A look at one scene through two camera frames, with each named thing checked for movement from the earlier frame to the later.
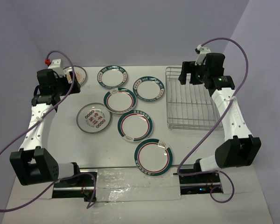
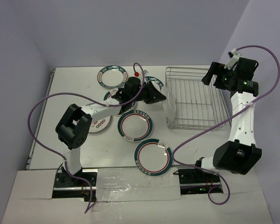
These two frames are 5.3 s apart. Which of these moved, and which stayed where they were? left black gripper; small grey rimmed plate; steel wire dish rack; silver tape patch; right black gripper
Moved: right black gripper; small grey rimmed plate; left black gripper
Stayed: steel wire dish rack; silver tape patch
